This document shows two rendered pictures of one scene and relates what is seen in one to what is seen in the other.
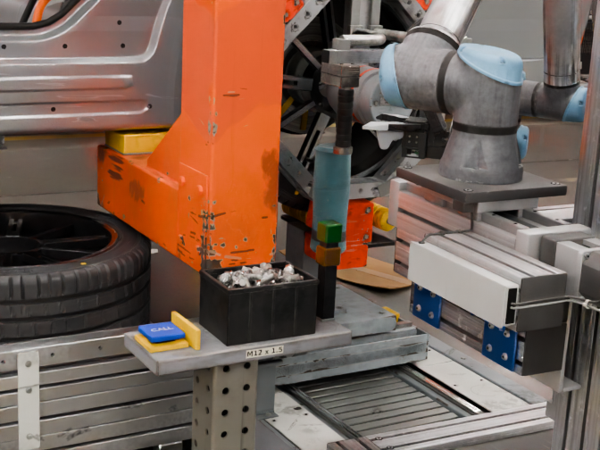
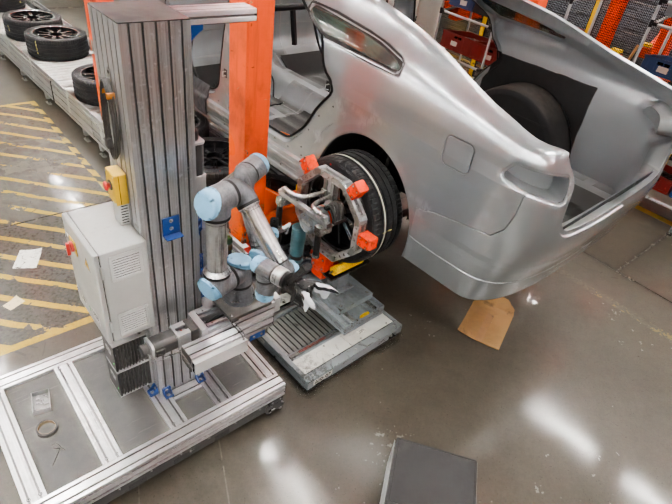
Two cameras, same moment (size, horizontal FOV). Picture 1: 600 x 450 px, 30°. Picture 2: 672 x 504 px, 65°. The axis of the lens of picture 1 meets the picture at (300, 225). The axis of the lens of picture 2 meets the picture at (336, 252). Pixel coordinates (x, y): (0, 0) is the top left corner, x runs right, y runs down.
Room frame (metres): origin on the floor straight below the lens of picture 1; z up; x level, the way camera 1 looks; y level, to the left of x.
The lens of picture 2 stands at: (2.10, -2.63, 2.51)
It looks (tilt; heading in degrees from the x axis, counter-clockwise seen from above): 36 degrees down; 73
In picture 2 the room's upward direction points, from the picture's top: 9 degrees clockwise
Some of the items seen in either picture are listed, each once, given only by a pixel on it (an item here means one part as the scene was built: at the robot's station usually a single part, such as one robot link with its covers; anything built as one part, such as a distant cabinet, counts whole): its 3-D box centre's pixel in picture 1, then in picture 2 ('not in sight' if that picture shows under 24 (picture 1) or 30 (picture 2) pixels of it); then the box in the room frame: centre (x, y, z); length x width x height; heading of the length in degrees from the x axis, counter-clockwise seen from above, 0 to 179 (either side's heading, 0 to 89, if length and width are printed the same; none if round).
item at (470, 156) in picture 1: (482, 148); not in sight; (2.00, -0.32, 0.87); 0.15 x 0.15 x 0.10
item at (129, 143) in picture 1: (139, 139); not in sight; (2.78, 0.42, 0.71); 0.14 x 0.14 x 0.05; 30
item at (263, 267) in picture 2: not in sight; (265, 268); (2.32, -1.04, 1.21); 0.11 x 0.08 x 0.09; 132
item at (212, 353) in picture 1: (239, 338); not in sight; (2.12, 0.11, 0.44); 0.43 x 0.17 x 0.03; 120
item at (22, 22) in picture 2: not in sight; (34, 25); (0.05, 4.94, 0.39); 0.66 x 0.66 x 0.24
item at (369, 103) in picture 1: (369, 95); (319, 218); (2.73, -0.15, 0.85); 0.21 x 0.14 x 0.14; 30
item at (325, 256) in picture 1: (328, 254); not in sight; (2.22, -0.06, 0.59); 0.04 x 0.04 x 0.04; 30
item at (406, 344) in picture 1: (318, 337); (339, 298); (2.96, -0.07, 0.13); 0.50 x 0.36 x 0.10; 120
